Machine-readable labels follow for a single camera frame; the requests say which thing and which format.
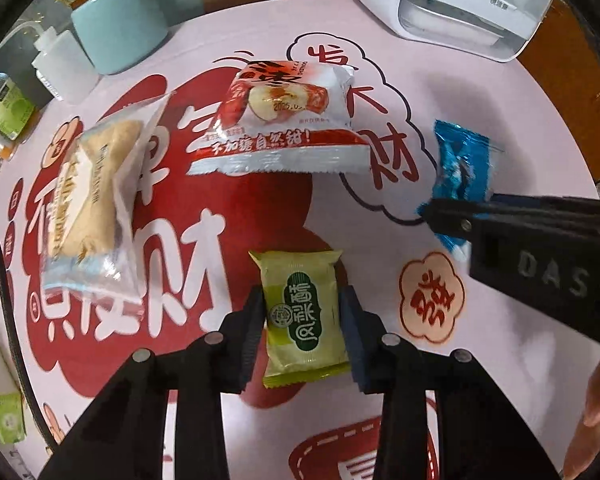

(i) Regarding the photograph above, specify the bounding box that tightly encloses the person's right hand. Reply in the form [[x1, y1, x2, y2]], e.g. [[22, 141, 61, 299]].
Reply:
[[564, 350, 600, 468]]

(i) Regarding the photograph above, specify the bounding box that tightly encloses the white squeeze bottle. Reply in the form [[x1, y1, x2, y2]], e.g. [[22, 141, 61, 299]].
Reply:
[[0, 22, 99, 104]]

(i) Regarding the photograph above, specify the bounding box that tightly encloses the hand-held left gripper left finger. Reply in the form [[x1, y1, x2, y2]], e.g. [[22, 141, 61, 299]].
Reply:
[[37, 287, 267, 480]]

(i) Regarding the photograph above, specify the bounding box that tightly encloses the green-label jar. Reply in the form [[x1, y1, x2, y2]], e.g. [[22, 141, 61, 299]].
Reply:
[[0, 76, 37, 159]]

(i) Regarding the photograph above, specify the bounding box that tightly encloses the green white carton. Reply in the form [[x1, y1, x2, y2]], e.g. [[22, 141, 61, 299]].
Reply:
[[0, 342, 28, 444]]

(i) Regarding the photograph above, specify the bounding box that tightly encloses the pink red printed mat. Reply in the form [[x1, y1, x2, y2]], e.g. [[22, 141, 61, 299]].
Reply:
[[0, 0, 600, 480]]

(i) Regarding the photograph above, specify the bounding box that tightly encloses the red white apple snack packet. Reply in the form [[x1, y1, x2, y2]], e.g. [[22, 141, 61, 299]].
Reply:
[[187, 57, 373, 177]]

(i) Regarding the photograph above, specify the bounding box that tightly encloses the black cable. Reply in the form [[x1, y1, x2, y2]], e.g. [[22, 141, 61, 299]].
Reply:
[[0, 209, 47, 461]]

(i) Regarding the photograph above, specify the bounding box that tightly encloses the teal cup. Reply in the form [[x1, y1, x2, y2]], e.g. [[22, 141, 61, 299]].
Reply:
[[71, 0, 170, 76]]

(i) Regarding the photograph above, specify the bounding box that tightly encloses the blue candy wrapper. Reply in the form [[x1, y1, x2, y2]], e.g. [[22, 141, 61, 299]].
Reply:
[[415, 120, 504, 261]]

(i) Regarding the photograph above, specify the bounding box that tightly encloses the green cake packet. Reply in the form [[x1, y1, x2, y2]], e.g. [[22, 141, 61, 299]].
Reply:
[[249, 249, 352, 390]]

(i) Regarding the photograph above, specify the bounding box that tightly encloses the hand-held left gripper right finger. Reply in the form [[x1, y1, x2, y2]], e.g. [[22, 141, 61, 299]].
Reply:
[[337, 285, 542, 480]]

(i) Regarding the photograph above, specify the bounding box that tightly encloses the clear bread packet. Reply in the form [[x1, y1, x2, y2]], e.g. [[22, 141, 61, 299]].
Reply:
[[39, 91, 175, 311]]

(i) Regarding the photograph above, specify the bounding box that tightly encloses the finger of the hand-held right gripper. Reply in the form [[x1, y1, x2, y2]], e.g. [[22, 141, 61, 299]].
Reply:
[[421, 198, 600, 243], [487, 191, 600, 213]]

